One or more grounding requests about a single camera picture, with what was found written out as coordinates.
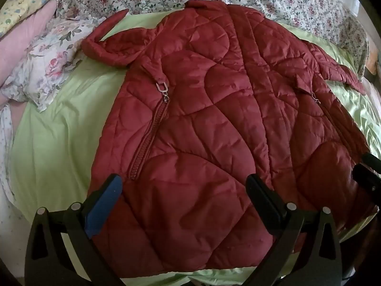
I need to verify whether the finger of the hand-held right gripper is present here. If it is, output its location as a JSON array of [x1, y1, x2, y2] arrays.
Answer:
[[351, 153, 381, 194]]

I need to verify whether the pink pillow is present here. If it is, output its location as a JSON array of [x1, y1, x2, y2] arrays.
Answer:
[[0, 0, 60, 93]]

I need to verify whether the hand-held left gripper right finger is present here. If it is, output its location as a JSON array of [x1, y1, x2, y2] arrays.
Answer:
[[246, 173, 347, 286]]

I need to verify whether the large flower print pillow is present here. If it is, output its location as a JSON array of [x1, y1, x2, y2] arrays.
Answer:
[[0, 16, 108, 114]]

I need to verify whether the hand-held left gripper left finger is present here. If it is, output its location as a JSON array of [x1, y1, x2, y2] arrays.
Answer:
[[24, 173, 125, 286]]

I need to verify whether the white printed sheet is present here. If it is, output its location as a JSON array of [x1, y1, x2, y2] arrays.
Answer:
[[0, 95, 18, 245]]

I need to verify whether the light green blanket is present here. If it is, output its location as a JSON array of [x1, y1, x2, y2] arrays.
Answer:
[[9, 10, 381, 286]]

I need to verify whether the red quilted jacket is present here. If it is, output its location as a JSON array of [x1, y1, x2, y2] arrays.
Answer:
[[81, 0, 378, 275]]

